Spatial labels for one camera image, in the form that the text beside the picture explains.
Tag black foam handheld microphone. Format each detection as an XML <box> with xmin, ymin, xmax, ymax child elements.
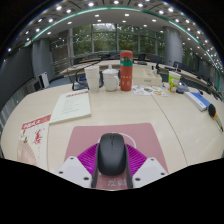
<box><xmin>207</xmin><ymin>103</ymin><xmax>224</xmax><ymax>133</ymax></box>

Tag ceiling lights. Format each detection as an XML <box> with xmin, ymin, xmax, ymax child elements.
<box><xmin>6</xmin><ymin>0</ymin><xmax>224</xmax><ymax>68</ymax></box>

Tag black computer mouse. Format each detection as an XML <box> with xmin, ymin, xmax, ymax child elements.
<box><xmin>96</xmin><ymin>132</ymin><xmax>128</xmax><ymax>177</ymax></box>

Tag white leaflet with red header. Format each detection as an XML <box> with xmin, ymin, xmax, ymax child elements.
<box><xmin>49</xmin><ymin>89</ymin><xmax>92</xmax><ymax>125</ymax></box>

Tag red and white fan brochure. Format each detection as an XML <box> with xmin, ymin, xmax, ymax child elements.
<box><xmin>17</xmin><ymin>114</ymin><xmax>52</xmax><ymax>171</ymax></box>

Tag printed paper cup with straw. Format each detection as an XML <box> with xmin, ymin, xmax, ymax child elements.
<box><xmin>167</xmin><ymin>64</ymin><xmax>182</xmax><ymax>93</ymax></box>

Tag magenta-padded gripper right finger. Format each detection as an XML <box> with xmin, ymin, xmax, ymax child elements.
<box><xmin>124</xmin><ymin>143</ymin><xmax>168</xmax><ymax>189</ymax></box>

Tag pink mouse pad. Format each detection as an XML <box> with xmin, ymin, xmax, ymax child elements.
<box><xmin>63</xmin><ymin>122</ymin><xmax>170</xmax><ymax>191</ymax></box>

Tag dark conference chairs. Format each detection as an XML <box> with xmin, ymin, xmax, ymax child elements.
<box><xmin>73</xmin><ymin>51</ymin><xmax>214</xmax><ymax>84</ymax></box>

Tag colourful sticker sheet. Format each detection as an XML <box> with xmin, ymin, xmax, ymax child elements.
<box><xmin>132</xmin><ymin>84</ymin><xmax>169</xmax><ymax>98</ymax></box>

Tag blue and white book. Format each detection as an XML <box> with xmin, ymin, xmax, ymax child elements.
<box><xmin>184</xmin><ymin>91</ymin><xmax>212</xmax><ymax>112</ymax></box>

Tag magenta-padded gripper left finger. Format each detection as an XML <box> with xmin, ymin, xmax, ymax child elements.
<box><xmin>56</xmin><ymin>142</ymin><xmax>101</xmax><ymax>189</ymax></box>

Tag red thermos bottle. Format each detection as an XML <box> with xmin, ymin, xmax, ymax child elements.
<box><xmin>119</xmin><ymin>49</ymin><xmax>134</xmax><ymax>92</ymax></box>

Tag white lidded mug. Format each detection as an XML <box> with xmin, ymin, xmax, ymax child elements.
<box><xmin>101</xmin><ymin>65</ymin><xmax>120</xmax><ymax>92</ymax></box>

